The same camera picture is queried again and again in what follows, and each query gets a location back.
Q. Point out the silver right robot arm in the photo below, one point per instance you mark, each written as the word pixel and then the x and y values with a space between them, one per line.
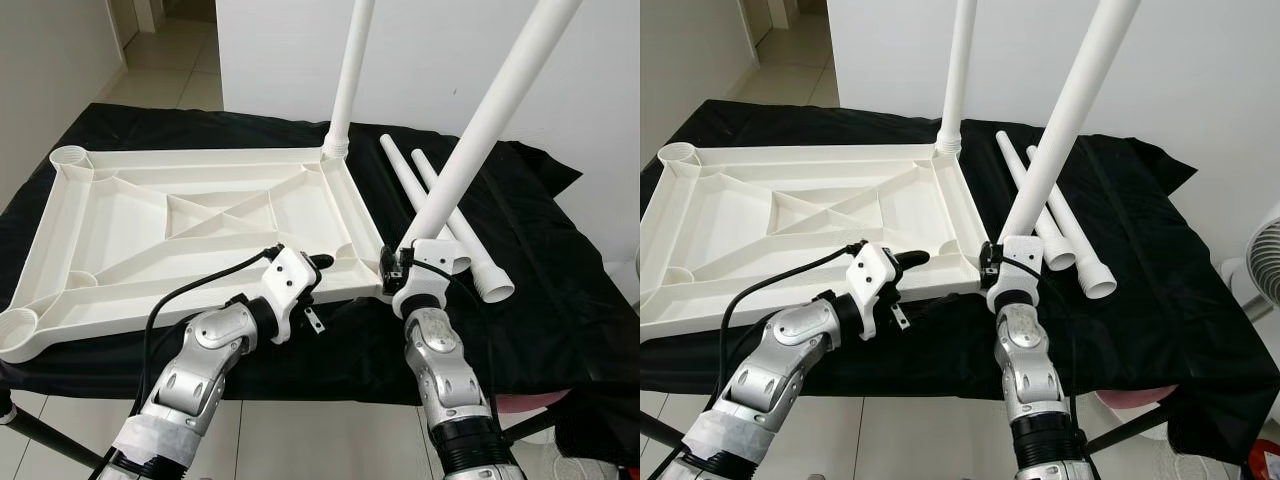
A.
pixel 440 350
pixel 1030 350

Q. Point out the white plastic table leg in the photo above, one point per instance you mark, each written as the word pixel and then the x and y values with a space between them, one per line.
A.
pixel 480 130
pixel 1085 255
pixel 478 255
pixel 1014 165
pixel 400 170
pixel 1065 130
pixel 350 80
pixel 958 80

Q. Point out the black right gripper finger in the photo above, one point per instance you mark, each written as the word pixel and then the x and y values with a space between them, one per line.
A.
pixel 385 270
pixel 983 268

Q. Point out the white plastic table top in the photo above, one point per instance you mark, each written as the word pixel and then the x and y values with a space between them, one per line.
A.
pixel 730 220
pixel 120 220

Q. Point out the red round device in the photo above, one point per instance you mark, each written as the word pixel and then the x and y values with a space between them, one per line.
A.
pixel 1268 462

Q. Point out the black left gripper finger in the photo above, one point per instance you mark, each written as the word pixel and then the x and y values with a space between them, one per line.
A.
pixel 910 259
pixel 320 263

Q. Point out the black cloth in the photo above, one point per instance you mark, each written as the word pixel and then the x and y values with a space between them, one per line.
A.
pixel 560 300
pixel 1180 300

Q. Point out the black metal table leg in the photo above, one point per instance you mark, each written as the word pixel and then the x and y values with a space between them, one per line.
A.
pixel 670 432
pixel 1130 428
pixel 530 425
pixel 60 438

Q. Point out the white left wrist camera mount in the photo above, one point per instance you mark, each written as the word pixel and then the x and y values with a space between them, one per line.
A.
pixel 292 280
pixel 870 275

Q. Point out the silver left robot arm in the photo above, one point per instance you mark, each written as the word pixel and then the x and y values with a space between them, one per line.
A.
pixel 780 345
pixel 200 350

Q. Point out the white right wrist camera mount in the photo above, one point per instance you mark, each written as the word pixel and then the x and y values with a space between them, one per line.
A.
pixel 1015 280
pixel 425 285

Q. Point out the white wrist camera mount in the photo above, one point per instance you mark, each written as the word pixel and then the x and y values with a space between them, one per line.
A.
pixel 1015 280
pixel 425 285
pixel 292 280
pixel 870 275

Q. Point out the pink cushion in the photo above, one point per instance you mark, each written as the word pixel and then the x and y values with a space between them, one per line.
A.
pixel 535 403
pixel 1130 400

